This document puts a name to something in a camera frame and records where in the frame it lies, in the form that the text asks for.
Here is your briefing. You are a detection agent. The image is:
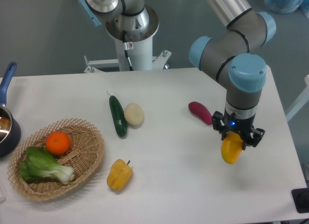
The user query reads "green cucumber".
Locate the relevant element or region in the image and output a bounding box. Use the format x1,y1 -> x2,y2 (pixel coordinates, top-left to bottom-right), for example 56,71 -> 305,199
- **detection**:
107,92 -> 127,138

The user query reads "woven wicker basket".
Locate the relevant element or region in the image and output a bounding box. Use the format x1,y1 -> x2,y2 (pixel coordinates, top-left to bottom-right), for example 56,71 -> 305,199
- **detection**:
8,118 -> 104,201

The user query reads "white frame at right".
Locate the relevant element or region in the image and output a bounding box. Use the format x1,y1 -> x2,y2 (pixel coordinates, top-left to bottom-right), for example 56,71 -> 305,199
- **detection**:
285,75 -> 309,122

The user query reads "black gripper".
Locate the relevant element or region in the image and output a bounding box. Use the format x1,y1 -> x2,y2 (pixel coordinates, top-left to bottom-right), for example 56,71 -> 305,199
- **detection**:
212,109 -> 266,151

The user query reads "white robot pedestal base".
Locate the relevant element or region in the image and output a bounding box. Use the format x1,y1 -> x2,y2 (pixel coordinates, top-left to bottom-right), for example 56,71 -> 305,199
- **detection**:
84,5 -> 171,73

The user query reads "blue plastic bag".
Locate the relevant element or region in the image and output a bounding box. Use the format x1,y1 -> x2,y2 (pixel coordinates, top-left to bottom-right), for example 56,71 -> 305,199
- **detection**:
264,0 -> 304,14

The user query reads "beige potato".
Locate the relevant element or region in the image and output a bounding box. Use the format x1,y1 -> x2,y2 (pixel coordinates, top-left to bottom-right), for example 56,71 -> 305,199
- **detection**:
124,103 -> 144,126

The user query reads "yellow bell pepper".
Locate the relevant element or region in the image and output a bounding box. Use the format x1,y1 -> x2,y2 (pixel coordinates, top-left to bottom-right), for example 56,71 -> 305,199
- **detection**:
107,159 -> 133,192

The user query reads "black device at edge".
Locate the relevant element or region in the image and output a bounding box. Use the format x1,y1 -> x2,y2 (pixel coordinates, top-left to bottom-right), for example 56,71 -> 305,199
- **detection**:
291,188 -> 309,213

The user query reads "blue handled saucepan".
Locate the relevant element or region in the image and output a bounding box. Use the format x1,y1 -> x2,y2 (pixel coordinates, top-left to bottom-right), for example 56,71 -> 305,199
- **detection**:
0,62 -> 21,157

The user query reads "yellow mango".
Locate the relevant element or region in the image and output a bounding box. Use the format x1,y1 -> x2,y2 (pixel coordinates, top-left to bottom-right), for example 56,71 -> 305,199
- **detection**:
221,131 -> 243,164

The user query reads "purple sweet potato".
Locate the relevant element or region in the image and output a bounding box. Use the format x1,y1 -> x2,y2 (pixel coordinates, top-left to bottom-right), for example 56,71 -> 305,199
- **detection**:
188,101 -> 212,125

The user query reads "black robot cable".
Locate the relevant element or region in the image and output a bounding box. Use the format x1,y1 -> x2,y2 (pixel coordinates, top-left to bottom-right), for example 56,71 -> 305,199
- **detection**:
117,0 -> 134,71

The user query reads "green bok choy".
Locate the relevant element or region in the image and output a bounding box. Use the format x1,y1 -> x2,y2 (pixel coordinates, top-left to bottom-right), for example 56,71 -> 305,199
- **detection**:
18,148 -> 75,184

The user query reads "orange fruit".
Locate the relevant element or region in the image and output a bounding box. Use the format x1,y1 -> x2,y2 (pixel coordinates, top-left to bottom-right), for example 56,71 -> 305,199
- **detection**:
45,132 -> 71,155

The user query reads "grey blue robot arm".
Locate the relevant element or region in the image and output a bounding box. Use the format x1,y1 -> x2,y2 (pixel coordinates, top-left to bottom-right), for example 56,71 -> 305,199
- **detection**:
78,0 -> 276,147

